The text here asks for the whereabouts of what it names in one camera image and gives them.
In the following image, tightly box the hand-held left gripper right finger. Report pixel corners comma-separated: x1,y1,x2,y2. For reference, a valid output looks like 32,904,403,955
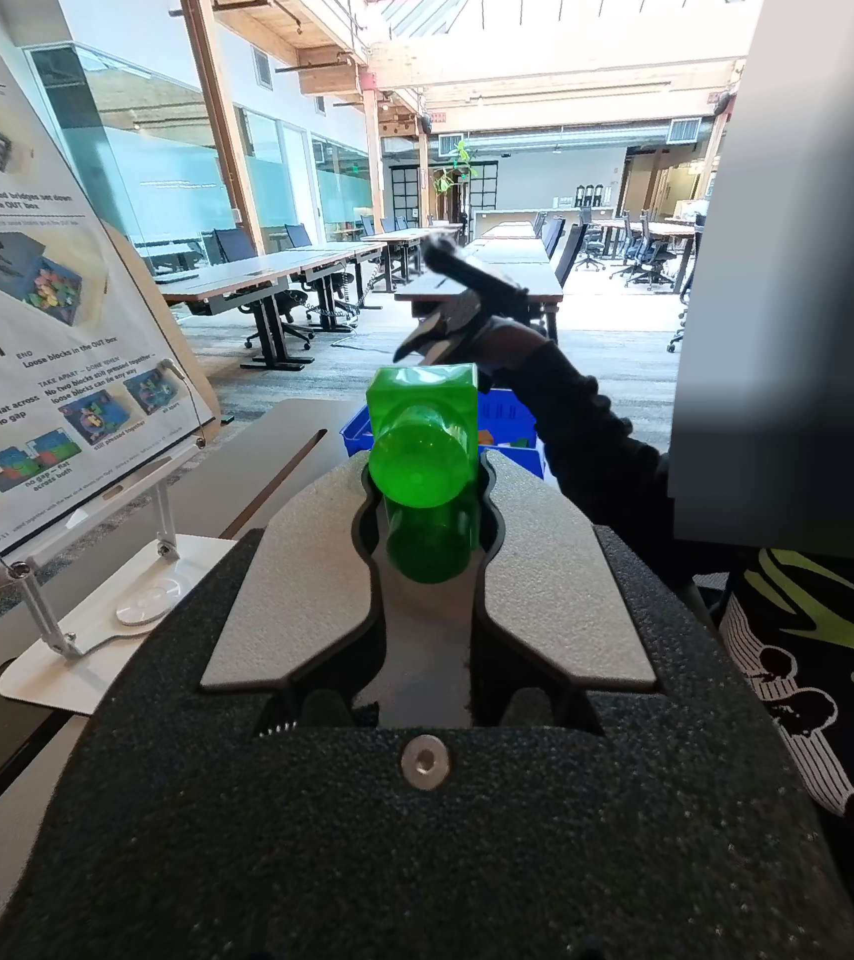
475,447,659,691

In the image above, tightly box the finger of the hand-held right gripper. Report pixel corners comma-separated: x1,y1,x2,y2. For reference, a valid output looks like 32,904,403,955
394,297,485,366

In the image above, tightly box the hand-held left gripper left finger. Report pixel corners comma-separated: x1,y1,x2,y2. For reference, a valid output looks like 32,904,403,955
201,450,386,691

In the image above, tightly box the green two-stud mega block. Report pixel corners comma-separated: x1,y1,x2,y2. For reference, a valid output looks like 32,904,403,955
366,362,483,585

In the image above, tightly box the blue plastic storage bin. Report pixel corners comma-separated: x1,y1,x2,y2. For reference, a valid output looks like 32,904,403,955
340,387,551,478

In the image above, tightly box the row of background desks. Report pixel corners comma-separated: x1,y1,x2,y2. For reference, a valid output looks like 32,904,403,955
394,218,566,343

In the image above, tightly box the black office chair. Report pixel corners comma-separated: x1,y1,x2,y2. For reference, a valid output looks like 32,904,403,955
210,225,315,354
619,210,677,289

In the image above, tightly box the wooden background desk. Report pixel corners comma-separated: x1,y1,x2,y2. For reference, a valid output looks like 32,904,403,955
157,243,383,373

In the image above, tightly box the grey background table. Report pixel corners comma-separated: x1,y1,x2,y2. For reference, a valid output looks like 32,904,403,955
592,213,701,289

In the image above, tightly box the person's patterned garment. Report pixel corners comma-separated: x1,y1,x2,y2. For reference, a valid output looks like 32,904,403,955
712,548,854,901

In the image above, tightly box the printed instruction sheet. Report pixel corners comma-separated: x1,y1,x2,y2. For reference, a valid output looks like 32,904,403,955
0,0,206,586

